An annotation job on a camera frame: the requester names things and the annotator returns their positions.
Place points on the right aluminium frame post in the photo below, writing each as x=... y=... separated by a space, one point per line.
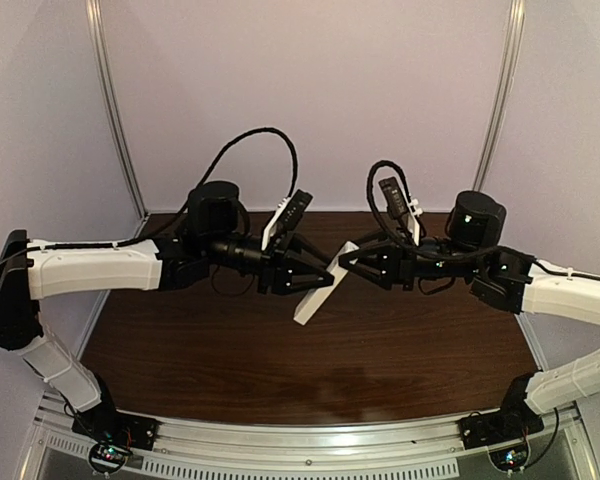
x=514 y=32

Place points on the aluminium frame post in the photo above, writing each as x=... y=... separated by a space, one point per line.
x=514 y=32
x=112 y=110

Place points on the left aluminium frame post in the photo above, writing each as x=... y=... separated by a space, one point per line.
x=112 y=110

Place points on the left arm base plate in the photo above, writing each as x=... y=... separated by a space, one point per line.
x=116 y=428

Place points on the front aluminium rail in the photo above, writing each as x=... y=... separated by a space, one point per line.
x=430 y=448

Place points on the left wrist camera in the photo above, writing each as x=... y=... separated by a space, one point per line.
x=285 y=218

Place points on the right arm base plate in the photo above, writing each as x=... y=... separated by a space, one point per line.
x=487 y=429

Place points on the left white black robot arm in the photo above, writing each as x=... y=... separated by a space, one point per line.
x=213 y=233

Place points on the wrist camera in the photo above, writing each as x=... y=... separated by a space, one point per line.
x=402 y=209
x=285 y=218

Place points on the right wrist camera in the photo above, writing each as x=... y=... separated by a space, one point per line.
x=402 y=209

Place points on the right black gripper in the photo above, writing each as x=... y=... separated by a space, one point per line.
x=397 y=267

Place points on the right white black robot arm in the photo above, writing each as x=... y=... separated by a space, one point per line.
x=502 y=278

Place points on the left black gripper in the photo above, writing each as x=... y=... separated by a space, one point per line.
x=275 y=267

